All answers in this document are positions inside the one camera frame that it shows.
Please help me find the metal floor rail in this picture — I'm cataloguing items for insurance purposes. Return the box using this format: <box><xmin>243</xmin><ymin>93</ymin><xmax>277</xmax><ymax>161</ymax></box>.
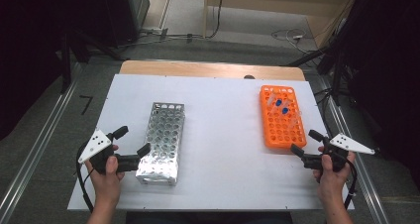
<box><xmin>316</xmin><ymin>74</ymin><xmax>391</xmax><ymax>224</ymax></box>
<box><xmin>0</xmin><ymin>63</ymin><xmax>83</xmax><ymax>220</ymax></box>

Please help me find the black floor cable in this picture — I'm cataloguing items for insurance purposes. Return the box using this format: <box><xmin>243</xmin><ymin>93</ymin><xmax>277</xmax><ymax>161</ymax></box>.
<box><xmin>203</xmin><ymin>0</ymin><xmax>227</xmax><ymax>40</ymax></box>

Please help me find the silver metal tube rack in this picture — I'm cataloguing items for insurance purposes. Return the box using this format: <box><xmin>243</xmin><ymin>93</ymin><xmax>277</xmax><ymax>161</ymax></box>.
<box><xmin>135</xmin><ymin>101</ymin><xmax>186</xmax><ymax>186</ymax></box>

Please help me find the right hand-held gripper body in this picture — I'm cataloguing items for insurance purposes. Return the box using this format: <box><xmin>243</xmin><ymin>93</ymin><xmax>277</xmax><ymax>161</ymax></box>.
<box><xmin>301</xmin><ymin>133</ymin><xmax>376</xmax><ymax>172</ymax></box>

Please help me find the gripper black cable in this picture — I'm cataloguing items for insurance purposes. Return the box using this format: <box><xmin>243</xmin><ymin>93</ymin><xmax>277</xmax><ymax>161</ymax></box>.
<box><xmin>343</xmin><ymin>158</ymin><xmax>360</xmax><ymax>212</ymax></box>
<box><xmin>75</xmin><ymin>141</ymin><xmax>95</xmax><ymax>214</ymax></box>

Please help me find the white floor cable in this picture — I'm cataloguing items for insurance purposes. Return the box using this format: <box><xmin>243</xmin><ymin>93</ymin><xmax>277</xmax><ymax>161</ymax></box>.
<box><xmin>270</xmin><ymin>28</ymin><xmax>319</xmax><ymax>56</ymax></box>

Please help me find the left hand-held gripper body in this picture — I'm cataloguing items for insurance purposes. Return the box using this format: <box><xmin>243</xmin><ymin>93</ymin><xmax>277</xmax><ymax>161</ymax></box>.
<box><xmin>77</xmin><ymin>129</ymin><xmax>142</xmax><ymax>176</ymax></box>

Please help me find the orange plastic tube rack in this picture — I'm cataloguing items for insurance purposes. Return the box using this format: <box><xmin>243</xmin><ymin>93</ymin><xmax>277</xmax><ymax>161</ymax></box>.
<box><xmin>259</xmin><ymin>84</ymin><xmax>308</xmax><ymax>150</ymax></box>

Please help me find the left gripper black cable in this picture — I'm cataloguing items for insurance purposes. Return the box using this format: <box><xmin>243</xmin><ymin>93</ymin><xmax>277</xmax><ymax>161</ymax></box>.
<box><xmin>75</xmin><ymin>141</ymin><xmax>95</xmax><ymax>214</ymax></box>

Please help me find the person's right hand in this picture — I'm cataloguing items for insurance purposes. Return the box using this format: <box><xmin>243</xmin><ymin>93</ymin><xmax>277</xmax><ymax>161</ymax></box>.
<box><xmin>312</xmin><ymin>147</ymin><xmax>357</xmax><ymax>198</ymax></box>

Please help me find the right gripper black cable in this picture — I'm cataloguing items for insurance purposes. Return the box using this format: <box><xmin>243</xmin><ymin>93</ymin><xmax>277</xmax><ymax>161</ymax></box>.
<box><xmin>343</xmin><ymin>158</ymin><xmax>360</xmax><ymax>212</ymax></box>

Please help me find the power strip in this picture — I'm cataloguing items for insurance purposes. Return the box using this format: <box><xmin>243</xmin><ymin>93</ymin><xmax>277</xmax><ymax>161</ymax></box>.
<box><xmin>141</xmin><ymin>27</ymin><xmax>169</xmax><ymax>41</ymax></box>

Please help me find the person's left hand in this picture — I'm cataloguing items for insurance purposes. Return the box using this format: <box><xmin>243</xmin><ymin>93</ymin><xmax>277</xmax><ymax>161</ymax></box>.
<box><xmin>84</xmin><ymin>155</ymin><xmax>127</xmax><ymax>202</ymax></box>

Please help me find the black metal stand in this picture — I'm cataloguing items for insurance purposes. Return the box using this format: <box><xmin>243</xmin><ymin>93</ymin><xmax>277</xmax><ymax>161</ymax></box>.
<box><xmin>58</xmin><ymin>29</ymin><xmax>127</xmax><ymax>95</ymax></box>
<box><xmin>283</xmin><ymin>42</ymin><xmax>352</xmax><ymax>107</ymax></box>

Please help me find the dark curtain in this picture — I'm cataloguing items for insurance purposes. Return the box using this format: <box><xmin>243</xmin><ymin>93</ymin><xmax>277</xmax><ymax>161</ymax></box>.
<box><xmin>330</xmin><ymin>0</ymin><xmax>420</xmax><ymax>187</ymax></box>
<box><xmin>0</xmin><ymin>0</ymin><xmax>110</xmax><ymax>142</ymax></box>

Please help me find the dark cabinet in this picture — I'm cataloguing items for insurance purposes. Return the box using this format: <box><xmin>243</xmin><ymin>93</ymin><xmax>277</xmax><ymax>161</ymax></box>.
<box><xmin>102</xmin><ymin>0</ymin><xmax>152</xmax><ymax>49</ymax></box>

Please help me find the white board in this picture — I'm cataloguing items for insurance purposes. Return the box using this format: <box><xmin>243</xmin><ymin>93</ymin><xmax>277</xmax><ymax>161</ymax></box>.
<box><xmin>67</xmin><ymin>73</ymin><xmax>356</xmax><ymax>212</ymax></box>

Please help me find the wooden table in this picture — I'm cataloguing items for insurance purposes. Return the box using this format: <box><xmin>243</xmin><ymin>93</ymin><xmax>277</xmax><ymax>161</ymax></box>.
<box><xmin>118</xmin><ymin>59</ymin><xmax>306</xmax><ymax>82</ymax></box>

